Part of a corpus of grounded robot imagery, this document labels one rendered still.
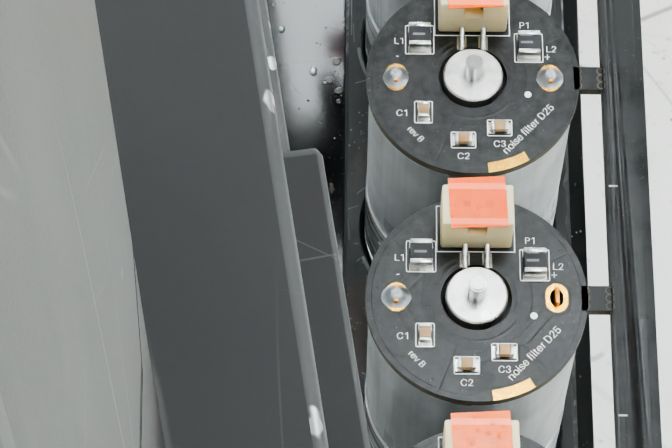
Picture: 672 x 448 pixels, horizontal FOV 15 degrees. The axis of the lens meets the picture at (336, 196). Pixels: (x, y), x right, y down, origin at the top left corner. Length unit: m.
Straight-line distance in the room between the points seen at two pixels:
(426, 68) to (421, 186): 0.01
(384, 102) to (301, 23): 0.07
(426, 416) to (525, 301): 0.02
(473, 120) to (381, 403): 0.03
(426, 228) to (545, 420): 0.03
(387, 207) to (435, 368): 0.04
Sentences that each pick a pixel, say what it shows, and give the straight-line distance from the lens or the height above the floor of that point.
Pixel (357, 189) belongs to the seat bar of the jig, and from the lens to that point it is 0.34.
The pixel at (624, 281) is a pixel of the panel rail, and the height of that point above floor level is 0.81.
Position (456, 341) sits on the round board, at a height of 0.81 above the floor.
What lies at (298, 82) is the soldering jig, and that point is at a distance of 0.36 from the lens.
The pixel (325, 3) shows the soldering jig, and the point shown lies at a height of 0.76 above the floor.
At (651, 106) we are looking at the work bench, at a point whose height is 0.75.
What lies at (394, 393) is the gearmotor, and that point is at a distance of 0.29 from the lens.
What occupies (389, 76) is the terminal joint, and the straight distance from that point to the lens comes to 0.30.
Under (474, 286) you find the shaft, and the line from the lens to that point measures 0.28.
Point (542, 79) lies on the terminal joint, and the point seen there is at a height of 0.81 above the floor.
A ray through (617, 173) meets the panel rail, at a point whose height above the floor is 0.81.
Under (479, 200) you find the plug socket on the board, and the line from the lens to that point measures 0.28.
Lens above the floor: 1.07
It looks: 64 degrees down
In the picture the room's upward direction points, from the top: straight up
